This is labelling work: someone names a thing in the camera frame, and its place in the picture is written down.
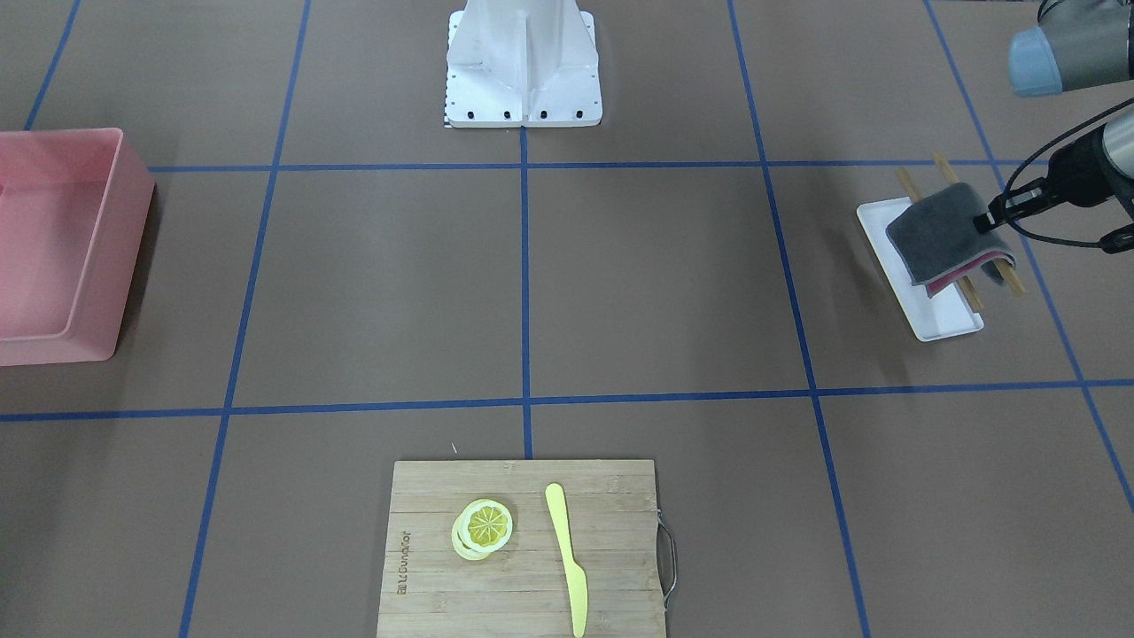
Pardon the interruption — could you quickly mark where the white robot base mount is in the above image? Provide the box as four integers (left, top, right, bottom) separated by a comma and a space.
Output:
443, 1, 603, 128

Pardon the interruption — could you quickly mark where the pink plastic bin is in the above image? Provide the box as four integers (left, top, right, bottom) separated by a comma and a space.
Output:
1, 127, 155, 367

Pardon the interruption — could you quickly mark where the white rectangular tray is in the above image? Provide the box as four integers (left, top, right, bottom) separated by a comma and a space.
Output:
856, 197, 984, 343

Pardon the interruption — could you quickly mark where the yellow plastic knife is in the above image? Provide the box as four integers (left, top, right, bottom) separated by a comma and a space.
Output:
544, 482, 590, 637

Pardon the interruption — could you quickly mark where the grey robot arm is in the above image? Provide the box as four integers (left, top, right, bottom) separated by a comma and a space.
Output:
975, 1, 1133, 241

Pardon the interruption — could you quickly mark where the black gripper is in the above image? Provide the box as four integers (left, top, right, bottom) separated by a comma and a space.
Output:
975, 141, 1110, 233

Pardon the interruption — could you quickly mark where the yellow lemon slice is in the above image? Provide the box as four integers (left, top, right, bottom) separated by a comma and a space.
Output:
450, 497, 514, 562

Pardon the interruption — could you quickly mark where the grey cleaning cloth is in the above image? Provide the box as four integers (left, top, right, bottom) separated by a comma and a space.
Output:
885, 182, 1016, 298

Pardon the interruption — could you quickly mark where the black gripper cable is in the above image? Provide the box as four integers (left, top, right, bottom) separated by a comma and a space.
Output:
999, 97, 1134, 255

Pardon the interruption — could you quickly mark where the bamboo cutting board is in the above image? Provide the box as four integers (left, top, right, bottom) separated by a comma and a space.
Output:
376, 460, 667, 637

